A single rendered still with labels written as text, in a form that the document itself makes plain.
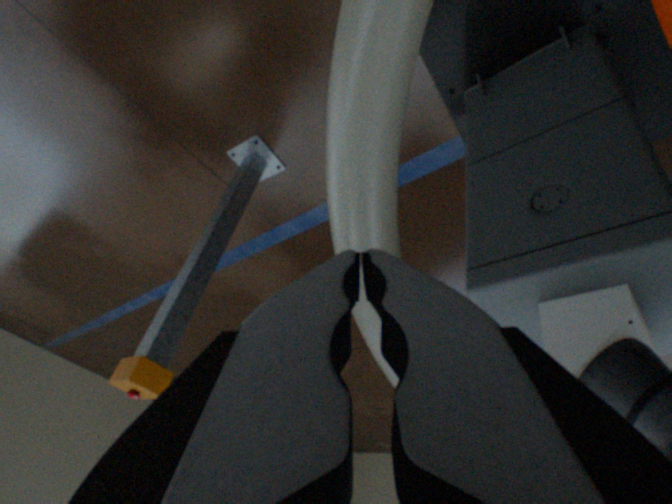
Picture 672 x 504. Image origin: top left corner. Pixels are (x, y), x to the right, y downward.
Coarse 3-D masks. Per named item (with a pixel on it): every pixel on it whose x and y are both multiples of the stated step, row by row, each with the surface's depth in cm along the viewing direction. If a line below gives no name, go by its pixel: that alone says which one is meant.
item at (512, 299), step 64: (576, 64) 105; (512, 128) 107; (576, 128) 91; (640, 128) 80; (512, 192) 93; (576, 192) 80; (640, 192) 71; (512, 256) 82; (576, 256) 72; (640, 256) 66; (512, 320) 88
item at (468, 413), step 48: (384, 288) 10; (432, 288) 10; (384, 336) 9; (432, 336) 8; (480, 336) 8; (432, 384) 7; (480, 384) 7; (528, 384) 7; (432, 432) 6; (480, 432) 6; (528, 432) 6; (432, 480) 6; (480, 480) 6; (528, 480) 6; (576, 480) 6
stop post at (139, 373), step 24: (240, 144) 174; (264, 144) 171; (240, 168) 172; (264, 168) 177; (240, 192) 161; (216, 216) 152; (240, 216) 158; (216, 240) 145; (192, 264) 136; (216, 264) 143; (192, 288) 132; (168, 312) 124; (192, 312) 130; (144, 336) 123; (168, 336) 121; (144, 360) 112; (168, 360) 120; (120, 384) 111; (144, 384) 110; (168, 384) 116
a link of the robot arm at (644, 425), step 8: (664, 392) 62; (656, 400) 62; (664, 400) 61; (648, 408) 62; (656, 408) 61; (664, 408) 60; (640, 416) 62; (648, 416) 61; (656, 416) 60; (664, 416) 60; (640, 424) 62; (648, 424) 61; (656, 424) 60; (664, 424) 59; (648, 432) 61; (656, 432) 60; (664, 432) 59; (656, 440) 60; (664, 440) 59; (664, 448) 58
